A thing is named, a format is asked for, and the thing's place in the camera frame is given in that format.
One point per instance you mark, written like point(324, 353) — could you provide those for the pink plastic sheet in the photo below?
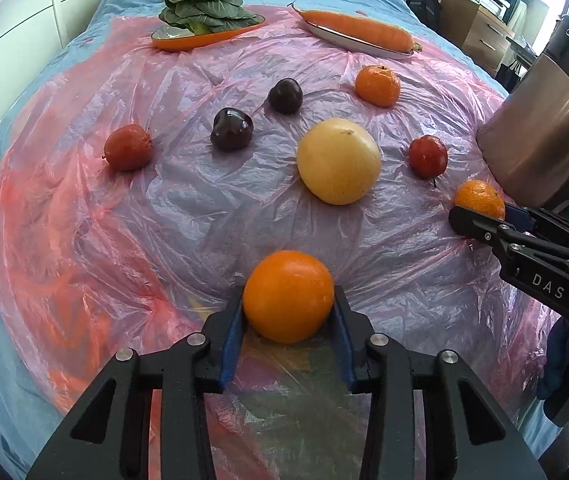
point(139, 240)

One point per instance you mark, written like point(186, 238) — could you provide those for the dark heart-shaped plum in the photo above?
point(231, 129)

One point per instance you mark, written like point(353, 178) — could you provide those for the yellow melon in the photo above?
point(339, 161)

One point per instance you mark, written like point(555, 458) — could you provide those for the green bok choy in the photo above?
point(204, 7)

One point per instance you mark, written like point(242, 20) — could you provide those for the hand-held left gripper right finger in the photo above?
point(344, 345)

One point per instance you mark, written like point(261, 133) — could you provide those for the wooden dresser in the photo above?
point(474, 30)

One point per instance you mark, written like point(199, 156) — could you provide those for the orange oval plate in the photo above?
point(184, 40)

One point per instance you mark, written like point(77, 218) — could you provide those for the small tangerine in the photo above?
point(479, 199)
point(377, 85)

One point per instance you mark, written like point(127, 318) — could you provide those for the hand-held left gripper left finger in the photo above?
point(231, 345)

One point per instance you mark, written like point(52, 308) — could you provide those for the red apple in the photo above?
point(127, 148)
point(428, 156)

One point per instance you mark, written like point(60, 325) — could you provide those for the large carrot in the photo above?
point(359, 27)

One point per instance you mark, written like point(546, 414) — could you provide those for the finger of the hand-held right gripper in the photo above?
point(479, 227)
point(520, 215)

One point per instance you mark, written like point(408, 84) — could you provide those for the stainless steel kitchen appliance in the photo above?
point(539, 125)

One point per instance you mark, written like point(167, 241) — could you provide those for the white patterned oval plate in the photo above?
point(359, 46)

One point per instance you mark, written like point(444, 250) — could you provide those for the large orange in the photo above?
point(288, 296)

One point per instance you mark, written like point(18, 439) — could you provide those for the dark round plum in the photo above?
point(286, 96)

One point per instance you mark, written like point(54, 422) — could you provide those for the black bag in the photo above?
point(510, 74)

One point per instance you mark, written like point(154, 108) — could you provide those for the white wardrobe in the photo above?
point(24, 15)

